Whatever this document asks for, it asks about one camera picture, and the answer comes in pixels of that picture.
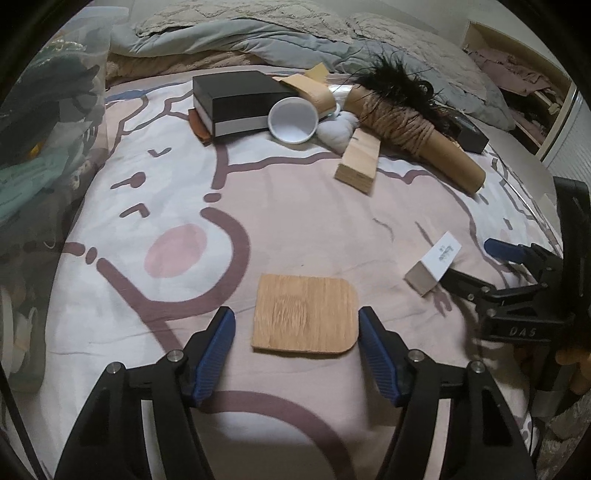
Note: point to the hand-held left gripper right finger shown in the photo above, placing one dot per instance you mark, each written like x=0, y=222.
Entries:
x=378, y=355

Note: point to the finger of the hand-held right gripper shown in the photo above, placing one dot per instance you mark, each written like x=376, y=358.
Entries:
x=466, y=284
x=501, y=249

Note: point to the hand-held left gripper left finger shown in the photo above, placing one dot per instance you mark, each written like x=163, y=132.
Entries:
x=217, y=355

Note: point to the small white slim box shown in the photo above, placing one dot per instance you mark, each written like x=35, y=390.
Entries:
x=436, y=261

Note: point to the thin wood-grain board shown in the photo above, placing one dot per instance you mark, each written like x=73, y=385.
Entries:
x=304, y=314

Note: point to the light wooden block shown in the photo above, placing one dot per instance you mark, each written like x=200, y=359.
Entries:
x=358, y=159

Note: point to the white plush toy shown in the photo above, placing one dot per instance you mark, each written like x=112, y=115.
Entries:
x=337, y=131

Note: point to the clear plastic storage bin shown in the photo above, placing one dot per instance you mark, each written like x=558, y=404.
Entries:
x=27, y=115

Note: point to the person's right hand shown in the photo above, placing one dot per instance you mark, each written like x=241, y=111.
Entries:
x=572, y=364

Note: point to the white louvre door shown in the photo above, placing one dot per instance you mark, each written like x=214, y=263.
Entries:
x=577, y=147

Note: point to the beige bed sheet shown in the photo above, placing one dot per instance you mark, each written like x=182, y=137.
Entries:
x=517, y=161

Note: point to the small black box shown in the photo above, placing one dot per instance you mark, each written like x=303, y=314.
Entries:
x=471, y=136

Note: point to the dark clothes pile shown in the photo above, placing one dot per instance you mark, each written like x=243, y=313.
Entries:
x=521, y=108

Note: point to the twine-wrapped cardboard tube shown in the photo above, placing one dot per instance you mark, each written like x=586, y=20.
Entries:
x=415, y=134

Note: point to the printed bear blanket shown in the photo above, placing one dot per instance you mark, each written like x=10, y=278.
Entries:
x=300, y=221

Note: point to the black clip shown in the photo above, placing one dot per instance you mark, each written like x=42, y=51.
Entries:
x=427, y=90

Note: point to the pink clothes pile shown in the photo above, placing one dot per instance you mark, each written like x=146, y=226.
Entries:
x=508, y=67

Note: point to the black feather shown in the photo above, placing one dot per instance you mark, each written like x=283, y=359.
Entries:
x=392, y=85

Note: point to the beige textured pillow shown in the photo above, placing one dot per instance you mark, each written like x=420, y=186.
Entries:
x=231, y=14
x=438, y=50

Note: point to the brown flat case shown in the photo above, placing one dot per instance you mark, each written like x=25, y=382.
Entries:
x=201, y=129

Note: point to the white round cup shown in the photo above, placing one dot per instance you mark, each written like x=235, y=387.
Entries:
x=291, y=120

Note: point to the brown tape roll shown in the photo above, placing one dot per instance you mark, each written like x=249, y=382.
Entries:
x=314, y=92

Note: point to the black box white side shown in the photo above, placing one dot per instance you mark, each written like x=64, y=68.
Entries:
x=240, y=92

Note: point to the beige fleece blanket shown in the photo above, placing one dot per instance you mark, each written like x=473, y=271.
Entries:
x=184, y=64

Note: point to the grey duvet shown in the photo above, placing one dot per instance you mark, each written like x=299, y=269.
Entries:
x=207, y=46

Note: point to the dark cloth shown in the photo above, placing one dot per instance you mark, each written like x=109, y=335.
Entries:
x=60, y=83

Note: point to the cream wall niche shelf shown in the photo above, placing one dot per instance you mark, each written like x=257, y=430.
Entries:
x=558, y=115

